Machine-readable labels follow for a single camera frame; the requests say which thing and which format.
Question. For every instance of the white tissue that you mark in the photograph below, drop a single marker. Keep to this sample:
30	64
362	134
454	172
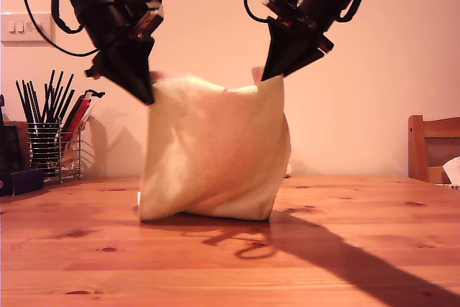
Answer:
453	170

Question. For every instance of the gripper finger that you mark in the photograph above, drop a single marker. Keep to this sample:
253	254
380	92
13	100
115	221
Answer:
138	62
305	62
115	73
287	51

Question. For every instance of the white light switch plate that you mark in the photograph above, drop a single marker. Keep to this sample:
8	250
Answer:
14	39

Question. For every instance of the wooden chair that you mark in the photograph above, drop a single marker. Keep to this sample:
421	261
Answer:
416	149

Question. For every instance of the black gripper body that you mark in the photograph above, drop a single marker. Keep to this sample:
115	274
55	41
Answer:
316	12
115	34

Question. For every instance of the black chopstick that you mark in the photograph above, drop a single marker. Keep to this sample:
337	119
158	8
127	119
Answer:
55	96
48	96
29	102
67	104
35	103
23	103
63	98

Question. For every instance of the cream tea towel pink trim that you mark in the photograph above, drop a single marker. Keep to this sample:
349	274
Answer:
215	149

